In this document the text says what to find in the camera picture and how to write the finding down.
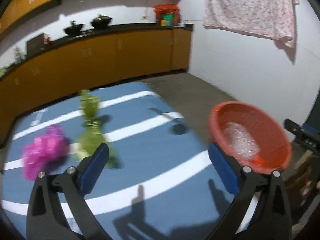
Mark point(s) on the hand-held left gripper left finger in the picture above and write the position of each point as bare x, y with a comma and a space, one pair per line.
96, 165

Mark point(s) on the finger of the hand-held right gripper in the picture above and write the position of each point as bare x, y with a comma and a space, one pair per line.
300, 136
312, 128

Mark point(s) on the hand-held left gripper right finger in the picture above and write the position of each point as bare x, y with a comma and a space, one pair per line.
222, 170

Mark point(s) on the green plastic wrapper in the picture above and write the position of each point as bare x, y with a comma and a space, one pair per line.
90, 137

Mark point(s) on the large clear plastic bag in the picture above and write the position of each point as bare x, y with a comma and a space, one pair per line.
240, 140

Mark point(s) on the red plastic basin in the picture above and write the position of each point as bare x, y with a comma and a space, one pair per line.
250, 115

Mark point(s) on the wooden stool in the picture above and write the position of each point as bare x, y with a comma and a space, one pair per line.
302, 170

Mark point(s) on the blue white striped tablecloth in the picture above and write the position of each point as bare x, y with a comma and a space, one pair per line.
150, 155

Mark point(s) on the orange base cabinets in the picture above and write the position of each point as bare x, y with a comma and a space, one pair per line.
100, 60

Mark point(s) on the dark box on counter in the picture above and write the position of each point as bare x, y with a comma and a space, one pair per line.
35, 44

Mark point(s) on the pink floral hanging sheet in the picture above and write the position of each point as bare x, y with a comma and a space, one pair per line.
250, 5

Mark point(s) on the black wok with lid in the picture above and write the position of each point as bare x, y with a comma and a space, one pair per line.
74, 28
101, 22

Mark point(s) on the black kitchen countertop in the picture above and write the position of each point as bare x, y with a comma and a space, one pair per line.
130, 27

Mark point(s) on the green box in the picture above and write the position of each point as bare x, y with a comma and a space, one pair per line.
167, 20

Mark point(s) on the red plastic bag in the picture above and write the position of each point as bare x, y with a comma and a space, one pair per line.
167, 8

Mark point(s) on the orange wall cabinet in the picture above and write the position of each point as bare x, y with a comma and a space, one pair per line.
25, 2

